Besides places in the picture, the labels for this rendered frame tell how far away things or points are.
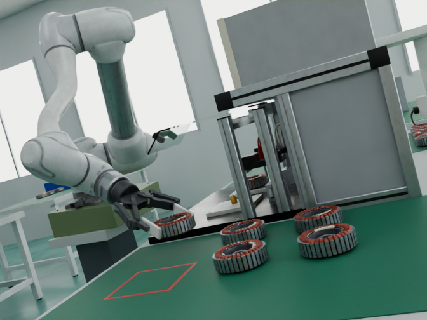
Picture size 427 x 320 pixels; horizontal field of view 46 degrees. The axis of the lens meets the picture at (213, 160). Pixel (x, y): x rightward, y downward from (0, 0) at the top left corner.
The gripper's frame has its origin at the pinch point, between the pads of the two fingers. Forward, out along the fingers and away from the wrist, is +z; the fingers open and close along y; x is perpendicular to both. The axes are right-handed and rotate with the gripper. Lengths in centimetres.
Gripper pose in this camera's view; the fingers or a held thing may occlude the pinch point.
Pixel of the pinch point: (172, 223)
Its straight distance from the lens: 129.6
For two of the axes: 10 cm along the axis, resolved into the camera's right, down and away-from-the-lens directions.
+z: 7.6, 3.6, -5.4
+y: -6.4, 2.4, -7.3
